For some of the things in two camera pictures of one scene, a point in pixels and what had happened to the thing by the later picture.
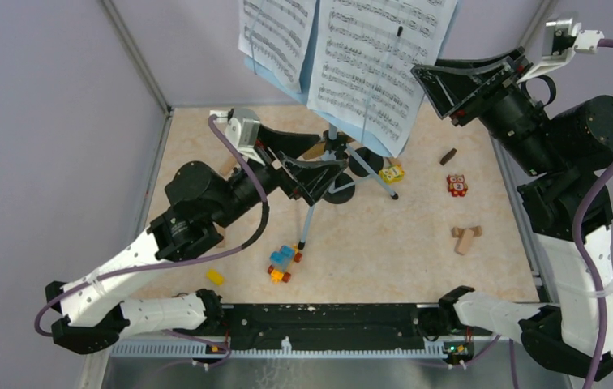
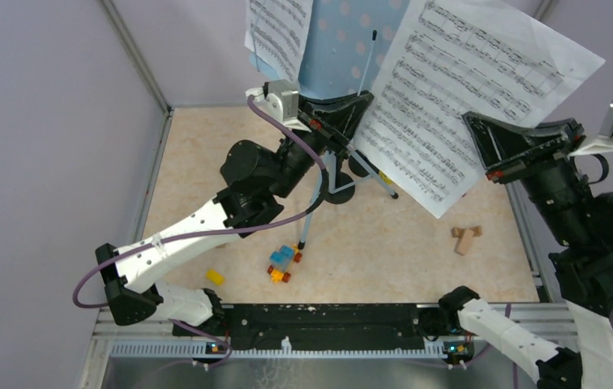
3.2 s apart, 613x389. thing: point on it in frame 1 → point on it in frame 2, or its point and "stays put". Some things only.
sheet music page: (362, 65) → (456, 57)
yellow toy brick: (217, 279) stays put
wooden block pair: (465, 237) stays put
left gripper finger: (314, 177) → (343, 113)
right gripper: (449, 86) → (506, 151)
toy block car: (280, 262) stays put
